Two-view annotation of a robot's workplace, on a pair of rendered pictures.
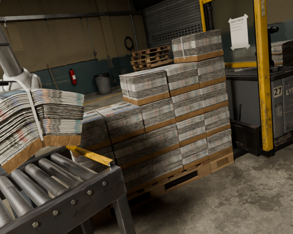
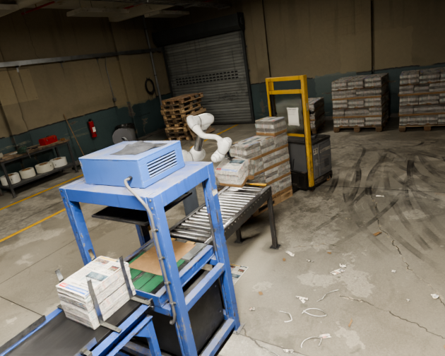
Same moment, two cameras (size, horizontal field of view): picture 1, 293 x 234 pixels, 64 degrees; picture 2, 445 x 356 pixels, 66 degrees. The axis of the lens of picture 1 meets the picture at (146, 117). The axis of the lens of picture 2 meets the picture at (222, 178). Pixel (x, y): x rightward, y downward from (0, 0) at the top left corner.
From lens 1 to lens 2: 3.25 m
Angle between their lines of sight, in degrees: 16
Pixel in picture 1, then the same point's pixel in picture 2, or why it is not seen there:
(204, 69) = (277, 140)
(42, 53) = (58, 102)
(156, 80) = (256, 148)
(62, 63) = (79, 113)
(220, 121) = (285, 170)
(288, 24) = (317, 80)
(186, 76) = (269, 145)
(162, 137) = (258, 180)
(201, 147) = (276, 186)
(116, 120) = not seen: hidden behind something
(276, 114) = (315, 164)
